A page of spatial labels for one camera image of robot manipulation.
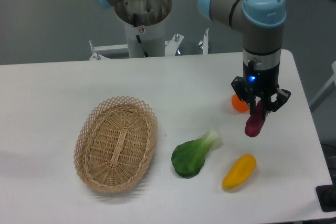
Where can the white metal mounting frame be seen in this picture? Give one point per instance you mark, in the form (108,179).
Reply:
(139,46)

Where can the orange fruit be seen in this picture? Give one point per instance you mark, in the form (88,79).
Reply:
(238,104)

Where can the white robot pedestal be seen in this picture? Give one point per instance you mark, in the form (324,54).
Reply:
(148,13)

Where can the woven wicker basket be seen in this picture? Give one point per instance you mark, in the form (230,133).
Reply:
(116,144)

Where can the purple sweet potato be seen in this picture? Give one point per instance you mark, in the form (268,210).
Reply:
(255,122)

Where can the white frame at right edge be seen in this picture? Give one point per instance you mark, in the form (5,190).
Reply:
(323,92)

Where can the green bok choy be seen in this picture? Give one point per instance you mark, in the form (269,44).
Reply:
(188,158)

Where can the yellow orange pepper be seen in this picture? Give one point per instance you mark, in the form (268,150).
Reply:
(239,172)

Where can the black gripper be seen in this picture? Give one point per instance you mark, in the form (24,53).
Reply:
(260,79)

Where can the black device at table edge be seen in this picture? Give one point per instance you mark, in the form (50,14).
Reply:
(326,197)

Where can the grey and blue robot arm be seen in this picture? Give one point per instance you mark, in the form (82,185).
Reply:
(259,21)

